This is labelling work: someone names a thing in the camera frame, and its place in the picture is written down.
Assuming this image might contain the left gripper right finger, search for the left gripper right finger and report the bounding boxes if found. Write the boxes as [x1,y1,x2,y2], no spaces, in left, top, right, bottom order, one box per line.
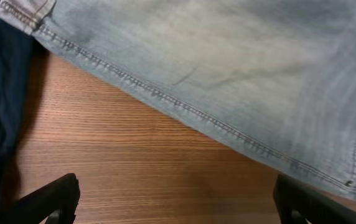
[273,175,356,224]

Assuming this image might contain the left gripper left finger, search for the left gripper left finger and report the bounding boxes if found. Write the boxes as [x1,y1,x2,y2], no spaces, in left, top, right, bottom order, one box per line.
[0,173,80,224]

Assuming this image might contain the light blue denim shorts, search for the light blue denim shorts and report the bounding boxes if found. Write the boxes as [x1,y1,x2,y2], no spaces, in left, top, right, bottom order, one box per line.
[0,0,356,201]

